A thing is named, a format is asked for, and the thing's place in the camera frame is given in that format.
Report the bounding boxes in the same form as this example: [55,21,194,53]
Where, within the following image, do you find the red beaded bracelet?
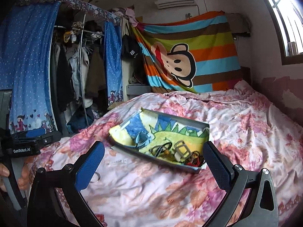
[184,151,206,167]

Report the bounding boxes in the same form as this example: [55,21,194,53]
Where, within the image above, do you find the black white braided bracelet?
[149,142,173,159]

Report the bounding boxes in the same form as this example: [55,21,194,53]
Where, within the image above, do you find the silver white hair clip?
[106,159,127,166]

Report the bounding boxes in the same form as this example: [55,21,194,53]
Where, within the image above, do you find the person left hand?
[0,162,31,192]

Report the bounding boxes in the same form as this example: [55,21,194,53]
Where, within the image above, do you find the hanging clothes in wardrobe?
[50,12,108,135]

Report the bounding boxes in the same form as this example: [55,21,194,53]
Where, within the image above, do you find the blue dotted wardrobe curtain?
[1,2,60,133]

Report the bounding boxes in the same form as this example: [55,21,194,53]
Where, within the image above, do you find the grey tray with colourful lining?
[109,108,210,173]

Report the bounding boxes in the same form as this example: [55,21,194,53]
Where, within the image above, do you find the light blue wristband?
[130,131,154,150]

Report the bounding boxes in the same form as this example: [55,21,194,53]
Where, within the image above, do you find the striped monkey cartoon blanket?
[132,11,242,93]

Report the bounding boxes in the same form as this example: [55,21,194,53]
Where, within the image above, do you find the window with metal bars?
[264,0,302,65]

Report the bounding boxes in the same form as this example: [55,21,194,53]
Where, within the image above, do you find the beige square buckle bracelet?
[173,140,193,162]

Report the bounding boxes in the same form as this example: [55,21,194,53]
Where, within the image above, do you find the white wall air conditioner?
[154,0,197,10]

